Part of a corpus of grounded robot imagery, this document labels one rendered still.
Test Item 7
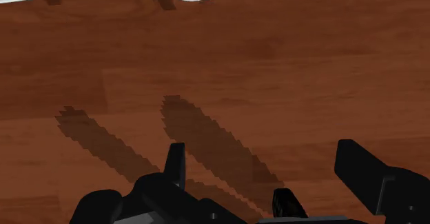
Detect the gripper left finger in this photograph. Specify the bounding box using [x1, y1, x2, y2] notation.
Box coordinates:
[69, 142, 248, 224]

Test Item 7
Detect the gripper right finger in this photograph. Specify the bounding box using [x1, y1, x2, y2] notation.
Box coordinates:
[334, 139, 430, 224]

